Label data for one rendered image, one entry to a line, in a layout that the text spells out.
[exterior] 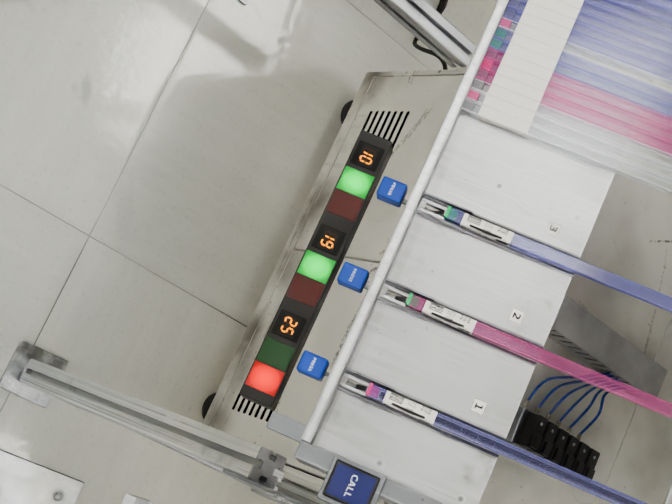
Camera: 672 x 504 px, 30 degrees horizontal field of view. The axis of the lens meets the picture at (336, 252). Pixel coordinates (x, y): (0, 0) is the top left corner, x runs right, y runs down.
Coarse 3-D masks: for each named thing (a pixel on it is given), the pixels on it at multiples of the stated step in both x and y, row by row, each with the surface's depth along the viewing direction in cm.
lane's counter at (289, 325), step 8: (280, 312) 142; (288, 312) 142; (280, 320) 142; (288, 320) 142; (296, 320) 142; (304, 320) 142; (280, 328) 142; (288, 328) 141; (296, 328) 141; (280, 336) 141; (288, 336) 141; (296, 336) 141
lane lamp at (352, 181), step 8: (352, 168) 146; (344, 176) 146; (352, 176) 146; (360, 176) 146; (368, 176) 146; (344, 184) 145; (352, 184) 145; (360, 184) 145; (368, 184) 145; (352, 192) 145; (360, 192) 145
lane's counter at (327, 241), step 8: (320, 232) 144; (328, 232) 144; (336, 232) 144; (344, 232) 144; (320, 240) 144; (328, 240) 144; (336, 240) 144; (320, 248) 144; (328, 248) 144; (336, 248) 144
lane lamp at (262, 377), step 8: (256, 368) 140; (264, 368) 140; (272, 368) 140; (248, 376) 140; (256, 376) 140; (264, 376) 140; (272, 376) 140; (280, 376) 140; (248, 384) 140; (256, 384) 140; (264, 384) 140; (272, 384) 140; (272, 392) 140
